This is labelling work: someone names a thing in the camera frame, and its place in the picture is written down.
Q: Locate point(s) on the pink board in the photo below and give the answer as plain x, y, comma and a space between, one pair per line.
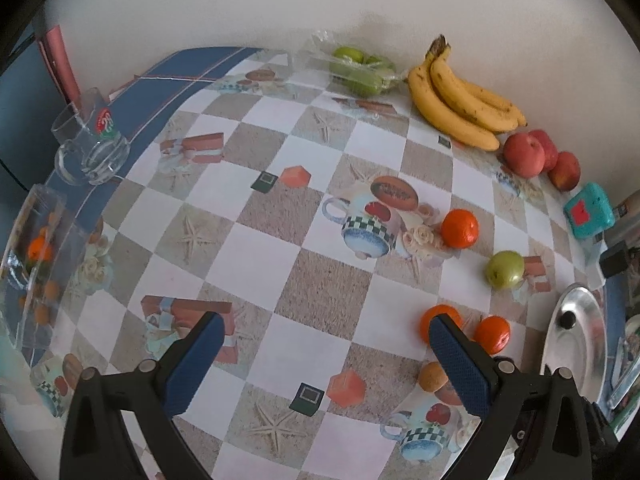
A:
60, 65

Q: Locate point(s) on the right red apple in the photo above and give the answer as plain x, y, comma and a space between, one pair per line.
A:
565, 171

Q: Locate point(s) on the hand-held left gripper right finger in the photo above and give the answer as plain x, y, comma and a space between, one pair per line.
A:
460, 365

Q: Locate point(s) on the bunch of yellow bananas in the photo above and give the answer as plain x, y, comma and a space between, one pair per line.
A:
450, 105

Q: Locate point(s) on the middle red apple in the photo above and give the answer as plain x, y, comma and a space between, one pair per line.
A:
547, 145

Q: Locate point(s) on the grey bottle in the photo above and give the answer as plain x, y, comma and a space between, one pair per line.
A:
627, 210

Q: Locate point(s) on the red apple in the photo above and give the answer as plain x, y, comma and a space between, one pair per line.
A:
565, 171
547, 145
523, 156

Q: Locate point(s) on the teal box with red label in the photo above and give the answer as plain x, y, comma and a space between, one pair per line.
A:
592, 210

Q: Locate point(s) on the small black box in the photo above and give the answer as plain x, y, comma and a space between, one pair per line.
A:
615, 259

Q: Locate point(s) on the clear glass mug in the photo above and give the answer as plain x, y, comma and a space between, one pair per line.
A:
95, 155

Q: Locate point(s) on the printed checkered tablecloth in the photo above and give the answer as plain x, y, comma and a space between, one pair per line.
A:
280, 240

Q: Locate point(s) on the clear plastic clamshell container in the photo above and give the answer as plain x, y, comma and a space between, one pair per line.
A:
320, 55

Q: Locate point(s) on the orange mandarin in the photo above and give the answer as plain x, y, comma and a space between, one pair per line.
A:
428, 324
492, 334
460, 228
39, 250

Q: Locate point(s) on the loose green apple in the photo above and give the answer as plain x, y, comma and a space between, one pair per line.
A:
505, 270

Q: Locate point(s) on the clear glass bowl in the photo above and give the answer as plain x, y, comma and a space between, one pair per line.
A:
20, 280

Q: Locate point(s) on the front red apple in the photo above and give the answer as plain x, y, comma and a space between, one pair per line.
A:
523, 156

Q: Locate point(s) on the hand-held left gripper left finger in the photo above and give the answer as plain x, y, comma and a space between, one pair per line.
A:
195, 360

